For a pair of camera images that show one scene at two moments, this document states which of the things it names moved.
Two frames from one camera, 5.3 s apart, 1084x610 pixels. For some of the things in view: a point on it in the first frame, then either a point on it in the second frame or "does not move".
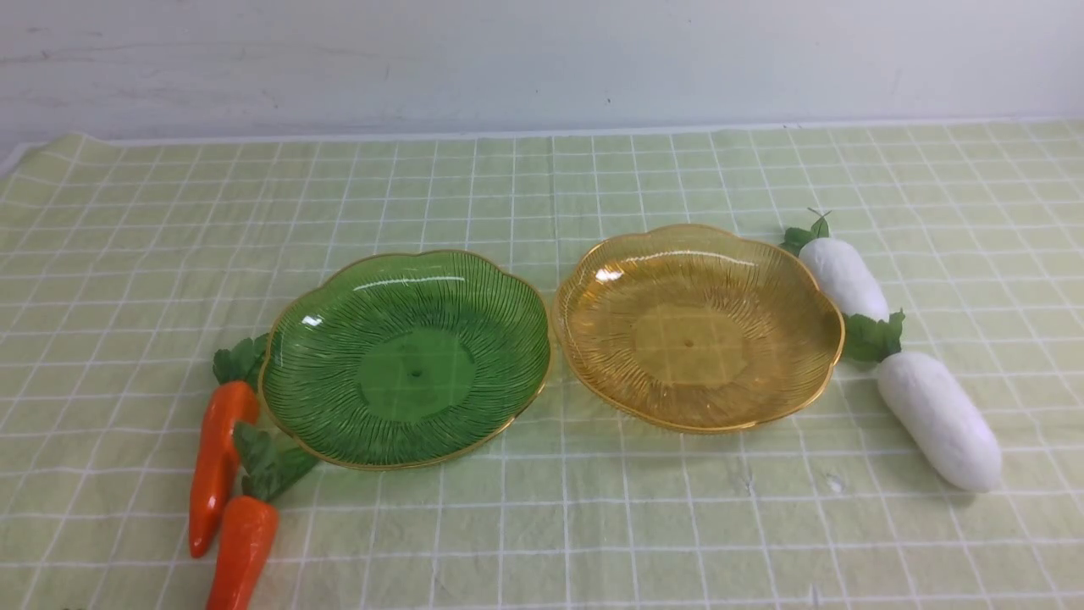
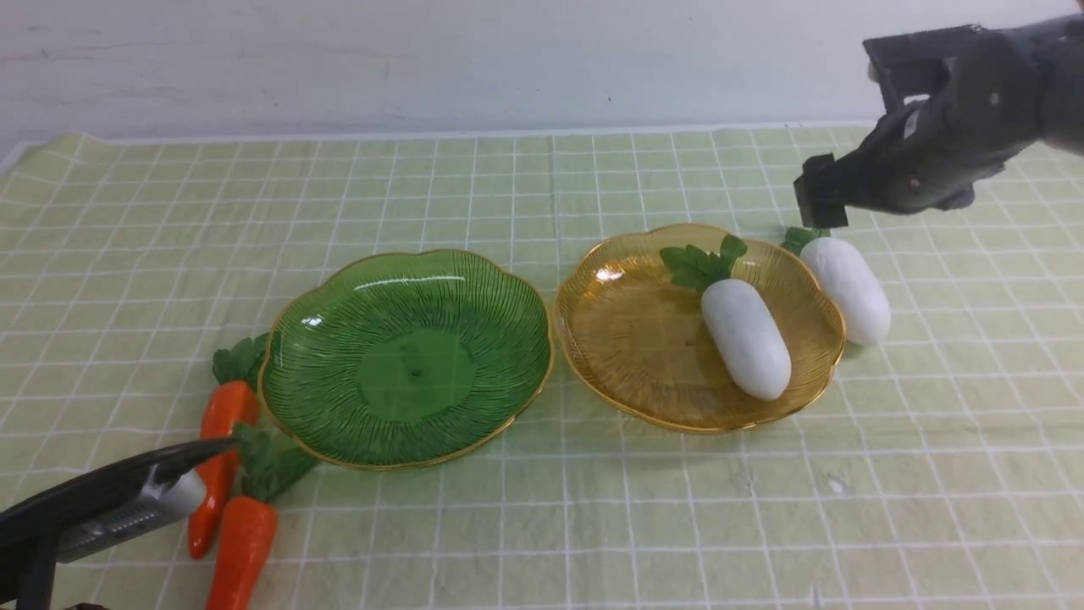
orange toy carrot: x=235 y=402 does not move
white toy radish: x=928 y=401 → x=742 y=325
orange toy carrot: x=268 y=467 does not move
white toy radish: x=837 y=270 does not move
